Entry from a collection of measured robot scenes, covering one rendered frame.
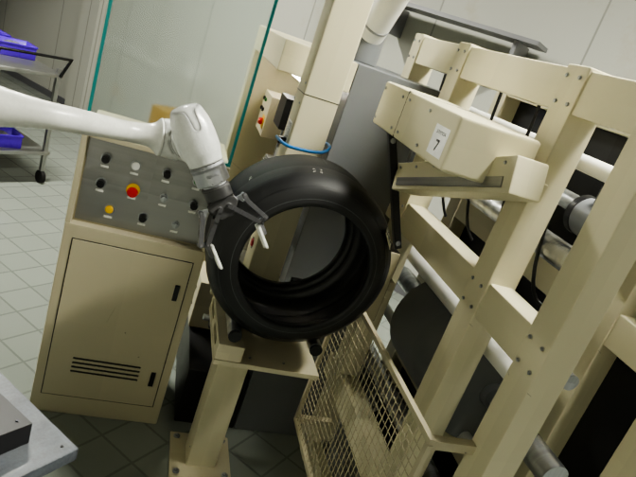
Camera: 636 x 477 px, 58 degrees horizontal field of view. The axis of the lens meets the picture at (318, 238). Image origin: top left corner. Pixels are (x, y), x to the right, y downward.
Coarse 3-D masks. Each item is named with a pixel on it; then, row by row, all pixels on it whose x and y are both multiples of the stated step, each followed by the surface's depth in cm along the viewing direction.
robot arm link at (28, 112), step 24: (0, 96) 122; (24, 96) 125; (0, 120) 123; (24, 120) 125; (48, 120) 128; (72, 120) 131; (96, 120) 137; (120, 120) 146; (168, 120) 153; (144, 144) 152; (168, 144) 151
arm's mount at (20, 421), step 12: (0, 396) 154; (0, 408) 149; (12, 408) 151; (0, 420) 145; (12, 420) 147; (24, 420) 148; (0, 432) 142; (12, 432) 144; (24, 432) 147; (0, 444) 142; (12, 444) 146; (24, 444) 149
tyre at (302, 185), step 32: (288, 160) 180; (320, 160) 184; (256, 192) 167; (288, 192) 166; (320, 192) 168; (352, 192) 172; (224, 224) 169; (352, 224) 205; (384, 224) 180; (224, 256) 170; (352, 256) 210; (384, 256) 181; (224, 288) 174; (256, 288) 207; (288, 288) 211; (320, 288) 213; (352, 288) 205; (256, 320) 180; (288, 320) 201; (320, 320) 187; (352, 320) 189
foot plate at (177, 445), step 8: (176, 432) 263; (176, 440) 258; (184, 440) 259; (224, 440) 267; (176, 448) 254; (184, 448) 255; (224, 448) 263; (176, 456) 249; (184, 456) 250; (224, 456) 258; (168, 464) 244; (176, 464) 245; (184, 464) 246; (216, 464) 253; (224, 464) 254; (168, 472) 240; (176, 472) 240; (184, 472) 242; (192, 472) 244; (200, 472) 245; (208, 472) 247; (216, 472) 248; (224, 472) 248
